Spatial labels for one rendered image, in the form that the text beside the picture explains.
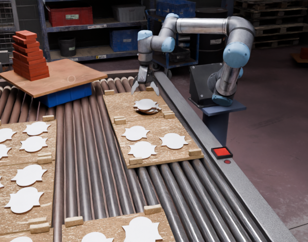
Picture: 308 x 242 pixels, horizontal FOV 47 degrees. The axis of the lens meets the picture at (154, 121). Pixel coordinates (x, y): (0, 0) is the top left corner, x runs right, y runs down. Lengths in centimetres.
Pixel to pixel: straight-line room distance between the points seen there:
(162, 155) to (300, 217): 153
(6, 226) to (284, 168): 256
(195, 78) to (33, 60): 99
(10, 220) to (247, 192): 87
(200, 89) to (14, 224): 136
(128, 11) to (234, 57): 455
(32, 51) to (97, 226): 129
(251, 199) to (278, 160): 207
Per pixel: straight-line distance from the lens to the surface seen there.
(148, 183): 142
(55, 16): 585
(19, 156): 167
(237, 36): 167
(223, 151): 165
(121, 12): 605
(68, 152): 167
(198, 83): 221
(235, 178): 150
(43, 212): 132
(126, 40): 619
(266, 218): 134
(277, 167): 335
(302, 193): 311
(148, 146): 162
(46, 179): 148
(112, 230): 121
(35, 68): 225
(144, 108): 191
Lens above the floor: 177
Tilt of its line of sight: 26 degrees down
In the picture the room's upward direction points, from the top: straight up
